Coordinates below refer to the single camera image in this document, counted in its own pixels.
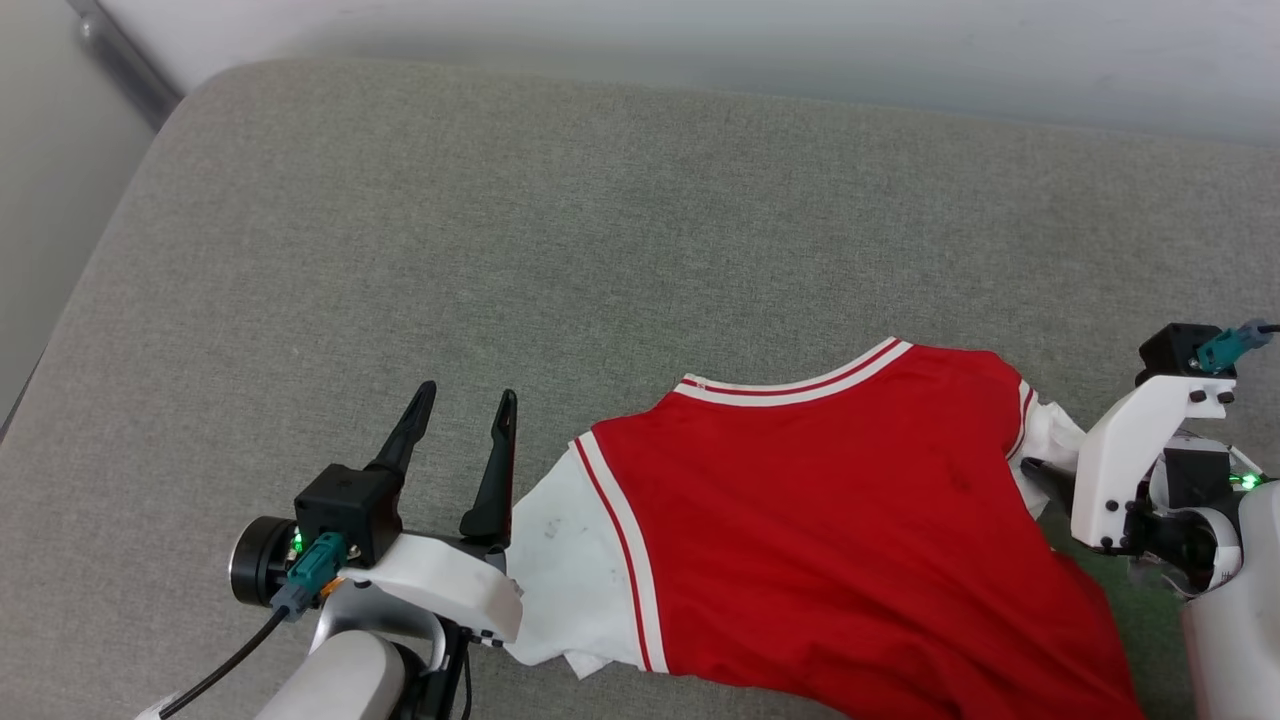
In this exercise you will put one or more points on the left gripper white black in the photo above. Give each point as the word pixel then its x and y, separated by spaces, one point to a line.
pixel 440 585

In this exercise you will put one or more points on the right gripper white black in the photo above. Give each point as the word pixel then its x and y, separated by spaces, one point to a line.
pixel 1115 470

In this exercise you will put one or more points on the red and white jersey shirt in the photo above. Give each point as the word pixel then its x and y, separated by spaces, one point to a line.
pixel 820 540

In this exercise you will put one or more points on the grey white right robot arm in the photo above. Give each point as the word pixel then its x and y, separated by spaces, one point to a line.
pixel 1240 630

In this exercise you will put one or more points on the grey metal bar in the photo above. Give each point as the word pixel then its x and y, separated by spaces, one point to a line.
pixel 125 60

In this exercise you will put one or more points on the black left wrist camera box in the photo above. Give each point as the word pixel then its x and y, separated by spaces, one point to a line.
pixel 350 505

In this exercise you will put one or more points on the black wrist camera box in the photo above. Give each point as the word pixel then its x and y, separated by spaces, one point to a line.
pixel 350 505
pixel 1170 350

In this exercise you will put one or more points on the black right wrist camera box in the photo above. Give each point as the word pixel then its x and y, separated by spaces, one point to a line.
pixel 1170 350

